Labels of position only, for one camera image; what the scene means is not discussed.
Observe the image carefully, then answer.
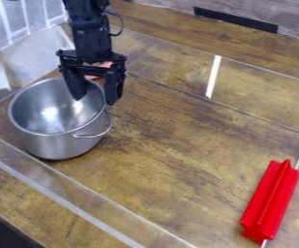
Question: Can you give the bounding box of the red plastic bracket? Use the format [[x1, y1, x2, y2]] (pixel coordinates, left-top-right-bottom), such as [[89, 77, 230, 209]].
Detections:
[[240, 159, 299, 245]]

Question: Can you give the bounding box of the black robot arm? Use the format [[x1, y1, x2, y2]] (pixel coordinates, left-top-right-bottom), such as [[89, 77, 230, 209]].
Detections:
[[57, 0, 128, 106]]

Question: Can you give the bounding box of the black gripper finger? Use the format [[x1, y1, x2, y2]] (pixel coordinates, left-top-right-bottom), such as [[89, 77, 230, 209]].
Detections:
[[61, 66, 88, 101], [105, 72, 126, 106]]

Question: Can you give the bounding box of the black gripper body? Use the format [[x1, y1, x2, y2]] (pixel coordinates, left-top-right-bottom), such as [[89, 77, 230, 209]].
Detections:
[[57, 49, 128, 76]]

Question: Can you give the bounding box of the silver metal pot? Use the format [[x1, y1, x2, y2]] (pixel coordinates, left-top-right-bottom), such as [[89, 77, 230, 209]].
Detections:
[[9, 77, 112, 160]]

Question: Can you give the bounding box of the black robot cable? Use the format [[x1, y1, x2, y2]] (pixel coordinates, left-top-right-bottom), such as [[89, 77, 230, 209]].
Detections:
[[102, 8, 126, 37]]

